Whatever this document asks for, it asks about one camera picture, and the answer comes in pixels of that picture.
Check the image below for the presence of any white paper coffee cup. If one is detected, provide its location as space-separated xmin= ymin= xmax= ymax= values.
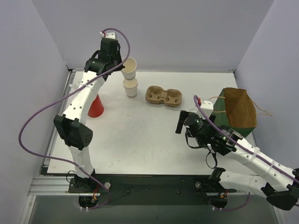
xmin=121 ymin=57 xmax=137 ymax=80

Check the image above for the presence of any brown pulp cup carrier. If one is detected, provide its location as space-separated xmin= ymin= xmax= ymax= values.
xmin=145 ymin=86 xmax=182 ymax=107

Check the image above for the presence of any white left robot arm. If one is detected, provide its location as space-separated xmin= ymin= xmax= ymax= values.
xmin=54 ymin=33 xmax=123 ymax=192

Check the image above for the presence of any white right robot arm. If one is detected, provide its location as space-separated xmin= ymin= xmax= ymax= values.
xmin=176 ymin=110 xmax=299 ymax=210

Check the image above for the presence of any green brown paper bag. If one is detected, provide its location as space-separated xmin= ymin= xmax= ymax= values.
xmin=212 ymin=87 xmax=259 ymax=137

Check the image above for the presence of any red straw holder cup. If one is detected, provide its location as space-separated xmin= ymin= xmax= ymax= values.
xmin=87 ymin=95 xmax=104 ymax=118

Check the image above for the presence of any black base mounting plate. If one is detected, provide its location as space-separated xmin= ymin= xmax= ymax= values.
xmin=67 ymin=175 xmax=243 ymax=206

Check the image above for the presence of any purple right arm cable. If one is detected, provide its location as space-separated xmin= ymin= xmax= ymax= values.
xmin=193 ymin=95 xmax=295 ymax=212

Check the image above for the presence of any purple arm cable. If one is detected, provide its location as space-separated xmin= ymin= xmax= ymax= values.
xmin=18 ymin=28 xmax=130 ymax=210
xmin=193 ymin=95 xmax=295 ymax=212

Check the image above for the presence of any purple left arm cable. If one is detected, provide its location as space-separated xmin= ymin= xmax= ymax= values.
xmin=18 ymin=28 xmax=130 ymax=210

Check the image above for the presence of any aluminium frame rail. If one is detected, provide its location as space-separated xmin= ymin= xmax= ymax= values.
xmin=28 ymin=176 xmax=69 ymax=196

